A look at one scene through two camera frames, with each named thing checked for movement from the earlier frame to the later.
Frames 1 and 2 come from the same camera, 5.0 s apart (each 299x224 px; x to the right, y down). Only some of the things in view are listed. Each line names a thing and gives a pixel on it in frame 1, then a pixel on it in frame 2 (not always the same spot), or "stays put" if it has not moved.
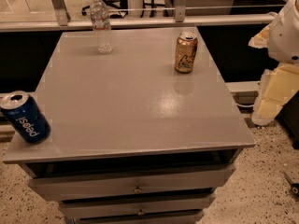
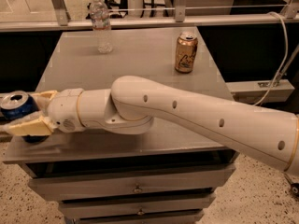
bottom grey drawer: (188, 219) stays put
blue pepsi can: (25, 117) stays put
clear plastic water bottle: (101, 24) stays put
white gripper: (285, 36) to (64, 109)
